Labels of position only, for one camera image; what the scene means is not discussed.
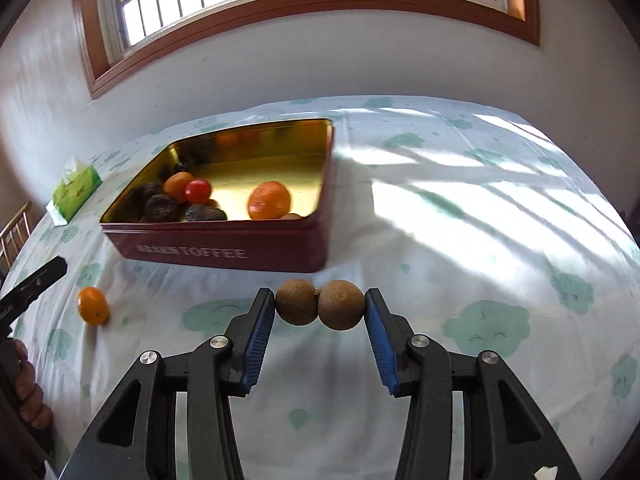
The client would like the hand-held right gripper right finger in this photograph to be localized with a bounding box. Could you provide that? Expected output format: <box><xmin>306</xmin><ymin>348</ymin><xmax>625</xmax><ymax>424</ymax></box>
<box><xmin>365</xmin><ymin>287</ymin><xmax>583</xmax><ymax>480</ymax></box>

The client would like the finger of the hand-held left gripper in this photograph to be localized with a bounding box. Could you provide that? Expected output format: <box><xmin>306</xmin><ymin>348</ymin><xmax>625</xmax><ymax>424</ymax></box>
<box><xmin>0</xmin><ymin>256</ymin><xmax>68</xmax><ymax>311</ymax></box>

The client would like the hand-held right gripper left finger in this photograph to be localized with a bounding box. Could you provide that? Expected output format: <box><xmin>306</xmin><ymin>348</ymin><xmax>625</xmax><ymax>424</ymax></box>
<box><xmin>60</xmin><ymin>287</ymin><xmax>277</xmax><ymax>480</ymax></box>

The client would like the small orange kumquat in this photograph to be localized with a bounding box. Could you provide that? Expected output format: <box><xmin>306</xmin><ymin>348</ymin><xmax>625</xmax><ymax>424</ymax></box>
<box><xmin>77</xmin><ymin>286</ymin><xmax>110</xmax><ymax>326</ymax></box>

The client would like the red tin box gold interior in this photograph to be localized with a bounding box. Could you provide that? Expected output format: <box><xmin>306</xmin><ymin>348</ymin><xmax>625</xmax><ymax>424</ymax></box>
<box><xmin>99</xmin><ymin>118</ymin><xmax>335</xmax><ymax>274</ymax></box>

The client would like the large orange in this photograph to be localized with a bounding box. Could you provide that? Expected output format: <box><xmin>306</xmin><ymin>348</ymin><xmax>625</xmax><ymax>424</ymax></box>
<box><xmin>248</xmin><ymin>181</ymin><xmax>292</xmax><ymax>221</ymax></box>

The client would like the red cherry tomato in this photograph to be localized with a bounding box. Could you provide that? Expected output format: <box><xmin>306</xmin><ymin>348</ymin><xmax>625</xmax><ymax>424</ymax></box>
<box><xmin>185</xmin><ymin>179</ymin><xmax>212</xmax><ymax>206</ymax></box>

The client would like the small orange tangerine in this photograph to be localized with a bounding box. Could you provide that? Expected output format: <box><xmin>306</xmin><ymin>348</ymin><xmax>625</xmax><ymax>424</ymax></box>
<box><xmin>163</xmin><ymin>172</ymin><xmax>196</xmax><ymax>203</ymax></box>

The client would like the person's left hand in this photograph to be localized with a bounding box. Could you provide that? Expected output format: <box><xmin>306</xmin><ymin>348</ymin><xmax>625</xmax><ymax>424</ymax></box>
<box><xmin>12</xmin><ymin>340</ymin><xmax>54</xmax><ymax>432</ymax></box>

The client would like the wooden chair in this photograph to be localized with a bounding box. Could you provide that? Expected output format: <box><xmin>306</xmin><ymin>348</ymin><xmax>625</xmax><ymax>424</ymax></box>
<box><xmin>0</xmin><ymin>201</ymin><xmax>33</xmax><ymax>271</ymax></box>

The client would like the green tissue pack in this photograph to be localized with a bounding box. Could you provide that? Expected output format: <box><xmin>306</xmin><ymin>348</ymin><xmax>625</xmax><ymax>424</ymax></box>
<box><xmin>47</xmin><ymin>155</ymin><xmax>103</xmax><ymax>223</ymax></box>

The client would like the white cloud print tablecloth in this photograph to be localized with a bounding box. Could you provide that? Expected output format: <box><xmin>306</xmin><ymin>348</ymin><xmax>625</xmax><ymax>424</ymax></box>
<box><xmin>10</xmin><ymin>95</ymin><xmax>640</xmax><ymax>480</ymax></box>

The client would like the wooden framed barred window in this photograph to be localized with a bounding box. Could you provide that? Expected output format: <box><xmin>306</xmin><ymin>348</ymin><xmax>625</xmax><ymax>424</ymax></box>
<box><xmin>72</xmin><ymin>0</ymin><xmax>542</xmax><ymax>100</ymax></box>

